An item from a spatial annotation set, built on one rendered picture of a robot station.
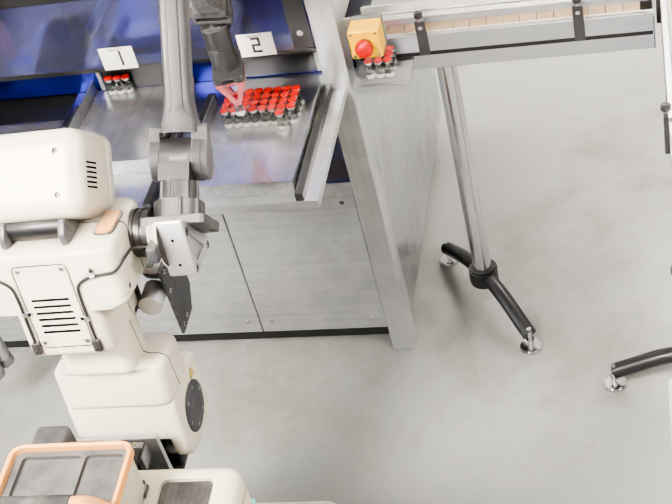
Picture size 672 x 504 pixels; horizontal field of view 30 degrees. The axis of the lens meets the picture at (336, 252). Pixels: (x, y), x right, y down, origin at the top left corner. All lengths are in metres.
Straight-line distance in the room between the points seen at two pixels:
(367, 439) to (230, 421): 0.40
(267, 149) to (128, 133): 0.38
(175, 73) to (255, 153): 0.64
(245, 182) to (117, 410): 0.60
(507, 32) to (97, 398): 1.25
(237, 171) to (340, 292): 0.72
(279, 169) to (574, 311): 1.12
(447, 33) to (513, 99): 1.39
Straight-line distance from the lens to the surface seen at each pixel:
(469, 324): 3.51
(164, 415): 2.42
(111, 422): 2.47
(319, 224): 3.20
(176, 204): 2.13
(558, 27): 2.92
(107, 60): 3.03
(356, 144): 3.02
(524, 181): 3.95
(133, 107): 3.08
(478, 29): 2.93
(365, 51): 2.81
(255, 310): 3.47
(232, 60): 2.71
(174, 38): 2.19
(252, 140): 2.83
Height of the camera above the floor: 2.48
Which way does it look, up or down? 40 degrees down
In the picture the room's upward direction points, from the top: 16 degrees counter-clockwise
